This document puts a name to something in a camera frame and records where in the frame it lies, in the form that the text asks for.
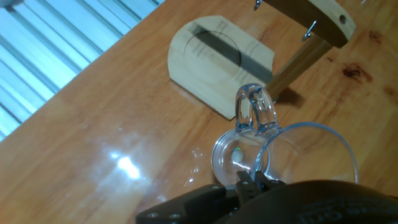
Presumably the wooden cup rack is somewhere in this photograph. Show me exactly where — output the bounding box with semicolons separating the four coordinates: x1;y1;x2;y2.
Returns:
167;0;357;121

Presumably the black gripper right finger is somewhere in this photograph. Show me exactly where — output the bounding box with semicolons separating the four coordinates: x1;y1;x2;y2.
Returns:
254;171;286;198

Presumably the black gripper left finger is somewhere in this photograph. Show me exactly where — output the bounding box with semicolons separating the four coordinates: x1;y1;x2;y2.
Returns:
136;170;255;224

